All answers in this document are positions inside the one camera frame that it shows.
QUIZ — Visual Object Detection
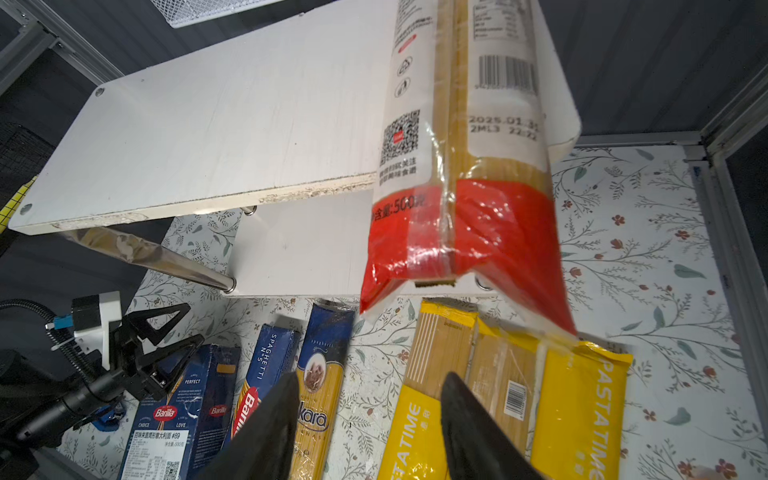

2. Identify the yellow green brush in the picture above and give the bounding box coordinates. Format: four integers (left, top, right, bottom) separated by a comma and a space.
0, 176, 38, 234

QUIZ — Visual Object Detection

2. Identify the white wire mesh basket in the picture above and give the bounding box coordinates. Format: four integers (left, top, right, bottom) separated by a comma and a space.
151, 0, 281, 29

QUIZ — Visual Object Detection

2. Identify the blue yellow spaghetti bag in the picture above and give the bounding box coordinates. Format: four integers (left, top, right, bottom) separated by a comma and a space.
289, 302, 356, 479

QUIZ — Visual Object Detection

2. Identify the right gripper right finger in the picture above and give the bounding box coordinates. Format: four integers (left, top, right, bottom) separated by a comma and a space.
440, 372, 542, 480

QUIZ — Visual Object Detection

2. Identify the yellow pastatime bag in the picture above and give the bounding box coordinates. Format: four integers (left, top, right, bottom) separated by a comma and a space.
530, 342, 633, 479
467, 321, 539, 453
378, 300, 478, 479

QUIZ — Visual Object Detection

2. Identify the blue Barilla spaghetti box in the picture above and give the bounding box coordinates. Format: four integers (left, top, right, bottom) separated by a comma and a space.
223, 325, 300, 446

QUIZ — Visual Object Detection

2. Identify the blue Barilla pasta box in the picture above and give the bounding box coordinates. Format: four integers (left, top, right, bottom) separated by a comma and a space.
118, 344, 241, 479

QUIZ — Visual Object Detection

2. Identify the white two-tier shelf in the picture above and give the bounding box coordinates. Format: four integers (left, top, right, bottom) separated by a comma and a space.
10, 1, 581, 300

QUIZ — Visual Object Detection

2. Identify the black wire basket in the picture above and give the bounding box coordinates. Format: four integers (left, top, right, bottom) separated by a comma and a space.
1, 122, 53, 209

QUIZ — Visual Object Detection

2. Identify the blue object at left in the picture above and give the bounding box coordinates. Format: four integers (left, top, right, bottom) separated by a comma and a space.
91, 397, 126, 432

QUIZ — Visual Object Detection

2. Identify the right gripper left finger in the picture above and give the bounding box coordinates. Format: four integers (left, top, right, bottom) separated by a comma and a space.
197, 372, 299, 480

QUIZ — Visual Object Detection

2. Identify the red spaghetti bag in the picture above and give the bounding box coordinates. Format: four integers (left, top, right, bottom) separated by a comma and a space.
360, 1, 577, 342

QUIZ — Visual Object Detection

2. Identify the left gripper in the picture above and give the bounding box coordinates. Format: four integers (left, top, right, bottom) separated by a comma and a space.
1, 303, 204, 462

